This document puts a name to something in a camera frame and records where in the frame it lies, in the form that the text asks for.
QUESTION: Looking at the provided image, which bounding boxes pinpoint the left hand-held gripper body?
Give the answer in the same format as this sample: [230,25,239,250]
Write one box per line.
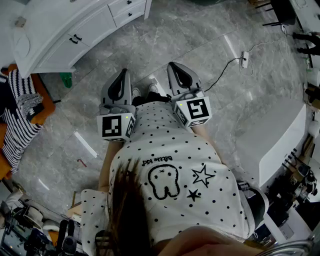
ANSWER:
[96,102,138,143]

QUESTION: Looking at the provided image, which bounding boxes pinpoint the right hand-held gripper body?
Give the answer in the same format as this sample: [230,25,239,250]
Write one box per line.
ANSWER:
[171,88,213,128]

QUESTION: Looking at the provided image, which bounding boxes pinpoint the person's right forearm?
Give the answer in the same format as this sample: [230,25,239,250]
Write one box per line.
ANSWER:
[193,124,226,166]

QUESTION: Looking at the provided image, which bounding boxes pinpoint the person's left forearm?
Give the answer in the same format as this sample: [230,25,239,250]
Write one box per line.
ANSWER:
[98,139,126,193]

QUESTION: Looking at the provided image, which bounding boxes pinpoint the black trousers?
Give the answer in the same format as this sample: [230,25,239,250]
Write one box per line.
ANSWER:
[131,91,174,106]

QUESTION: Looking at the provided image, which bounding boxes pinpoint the green plastic object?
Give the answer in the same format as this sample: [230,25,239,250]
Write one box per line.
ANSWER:
[58,71,73,89]

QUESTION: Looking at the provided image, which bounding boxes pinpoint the person in white dotted shirt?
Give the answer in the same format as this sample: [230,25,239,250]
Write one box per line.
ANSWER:
[80,101,256,256]

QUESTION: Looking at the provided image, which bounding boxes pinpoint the white power strip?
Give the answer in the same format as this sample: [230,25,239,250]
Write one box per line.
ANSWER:
[239,50,250,70]

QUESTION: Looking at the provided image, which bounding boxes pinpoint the orange sofa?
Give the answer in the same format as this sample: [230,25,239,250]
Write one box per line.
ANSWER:
[0,63,56,181]

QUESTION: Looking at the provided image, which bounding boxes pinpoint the white cabinet door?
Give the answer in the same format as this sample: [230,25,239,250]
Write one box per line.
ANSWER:
[39,34,91,71]
[68,6,117,47]

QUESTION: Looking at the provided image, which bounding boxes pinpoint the white vanity cabinet with sink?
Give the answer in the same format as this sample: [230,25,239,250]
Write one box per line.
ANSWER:
[9,0,153,79]

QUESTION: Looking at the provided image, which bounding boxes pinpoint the white curved table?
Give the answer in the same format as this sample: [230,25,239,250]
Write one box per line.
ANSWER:
[258,102,308,188]

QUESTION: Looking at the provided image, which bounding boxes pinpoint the black white striped blanket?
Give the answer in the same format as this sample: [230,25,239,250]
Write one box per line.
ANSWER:
[0,66,45,174]

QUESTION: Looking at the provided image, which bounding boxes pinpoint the black chair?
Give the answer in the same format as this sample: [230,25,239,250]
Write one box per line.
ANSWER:
[254,0,298,28]

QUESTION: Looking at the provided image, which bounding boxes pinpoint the person's face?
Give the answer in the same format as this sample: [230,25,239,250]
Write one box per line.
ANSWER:
[152,226,268,256]

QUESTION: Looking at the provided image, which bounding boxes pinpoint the black power cable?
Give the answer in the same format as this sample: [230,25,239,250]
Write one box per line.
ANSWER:
[204,57,242,93]

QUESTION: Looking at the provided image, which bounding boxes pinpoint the black camera equipment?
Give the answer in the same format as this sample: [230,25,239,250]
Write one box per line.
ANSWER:
[264,147,320,226]
[0,197,83,256]

